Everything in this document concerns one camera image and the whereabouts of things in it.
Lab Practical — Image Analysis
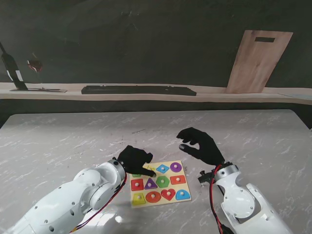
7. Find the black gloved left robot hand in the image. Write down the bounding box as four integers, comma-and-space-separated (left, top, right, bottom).
117, 145, 157, 177

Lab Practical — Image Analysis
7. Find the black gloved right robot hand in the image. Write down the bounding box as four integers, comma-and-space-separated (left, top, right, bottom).
176, 127, 226, 166

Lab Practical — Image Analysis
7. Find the wooden shape puzzle board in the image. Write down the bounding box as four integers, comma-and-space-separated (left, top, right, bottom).
129, 160, 192, 208

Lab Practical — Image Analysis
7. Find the green hexagon puzzle piece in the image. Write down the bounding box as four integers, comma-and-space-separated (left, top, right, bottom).
156, 175, 171, 188

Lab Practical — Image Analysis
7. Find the orange rectangle puzzle piece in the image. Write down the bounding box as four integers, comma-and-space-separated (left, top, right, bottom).
170, 175, 185, 185

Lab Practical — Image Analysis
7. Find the red heart puzzle piece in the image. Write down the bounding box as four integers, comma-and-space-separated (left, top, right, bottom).
160, 188, 176, 201

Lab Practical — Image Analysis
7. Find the blue semicircle puzzle piece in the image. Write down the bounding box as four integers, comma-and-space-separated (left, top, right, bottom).
175, 189, 191, 200

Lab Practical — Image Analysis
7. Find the wooden cutting board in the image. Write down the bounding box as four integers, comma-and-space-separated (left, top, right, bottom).
225, 30, 294, 94

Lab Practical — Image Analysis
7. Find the long black tray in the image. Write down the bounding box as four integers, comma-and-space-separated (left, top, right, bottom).
81, 85, 197, 97

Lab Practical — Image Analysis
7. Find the light wooden shelf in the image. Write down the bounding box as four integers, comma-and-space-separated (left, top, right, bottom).
0, 82, 312, 105

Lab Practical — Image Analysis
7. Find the wine glass with red wine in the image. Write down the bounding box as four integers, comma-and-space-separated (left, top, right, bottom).
26, 52, 48, 91

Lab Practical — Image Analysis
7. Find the dark wine bottle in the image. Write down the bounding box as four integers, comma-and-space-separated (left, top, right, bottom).
0, 42, 29, 90

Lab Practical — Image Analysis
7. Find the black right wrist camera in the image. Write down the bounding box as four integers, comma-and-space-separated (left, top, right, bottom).
197, 170, 215, 185

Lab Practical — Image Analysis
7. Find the red cable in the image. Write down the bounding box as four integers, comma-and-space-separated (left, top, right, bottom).
70, 175, 128, 232
210, 167, 229, 234

